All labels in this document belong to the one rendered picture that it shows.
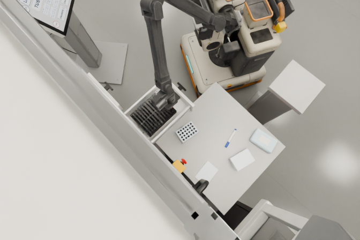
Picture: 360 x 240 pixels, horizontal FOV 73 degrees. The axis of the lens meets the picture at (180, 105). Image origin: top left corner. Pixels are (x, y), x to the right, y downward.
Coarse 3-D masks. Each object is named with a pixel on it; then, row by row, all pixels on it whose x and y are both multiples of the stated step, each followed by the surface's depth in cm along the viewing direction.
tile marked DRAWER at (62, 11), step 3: (60, 6) 150; (63, 6) 152; (60, 9) 150; (63, 9) 152; (66, 9) 153; (60, 12) 150; (63, 12) 152; (57, 15) 149; (60, 15) 150; (63, 15) 151; (60, 18) 150; (63, 18) 151
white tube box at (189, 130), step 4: (188, 124) 154; (192, 124) 154; (184, 128) 154; (188, 128) 154; (192, 128) 154; (196, 128) 154; (176, 132) 153; (180, 132) 153; (184, 132) 153; (188, 132) 153; (192, 132) 155; (196, 132) 153; (180, 136) 152; (184, 136) 156; (188, 136) 156; (192, 136) 154; (184, 140) 152
